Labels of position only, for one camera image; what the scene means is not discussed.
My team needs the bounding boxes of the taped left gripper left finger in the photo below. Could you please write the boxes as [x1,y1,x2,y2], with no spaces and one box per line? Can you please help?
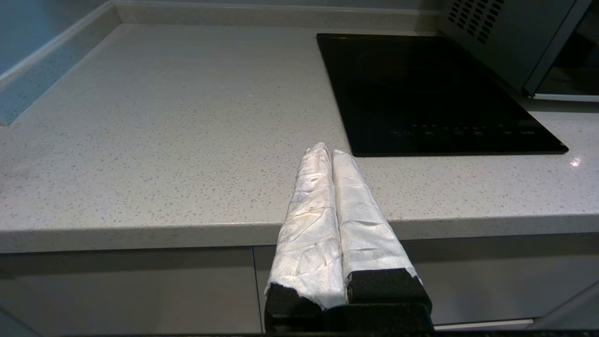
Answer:
[263,142,348,328]

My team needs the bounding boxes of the black induction cooktop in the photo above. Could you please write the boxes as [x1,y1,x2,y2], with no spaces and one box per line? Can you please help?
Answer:
[316,33,570,157]

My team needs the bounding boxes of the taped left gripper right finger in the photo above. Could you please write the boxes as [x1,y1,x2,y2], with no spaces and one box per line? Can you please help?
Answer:
[321,149,434,334]

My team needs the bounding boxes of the silver microwave oven body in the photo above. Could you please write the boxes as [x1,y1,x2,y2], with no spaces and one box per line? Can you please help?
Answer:
[438,0,578,92]

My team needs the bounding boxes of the grey cabinet front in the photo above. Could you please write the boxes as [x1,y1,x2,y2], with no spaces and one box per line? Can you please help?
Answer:
[0,247,263,337]
[253,233,599,329]

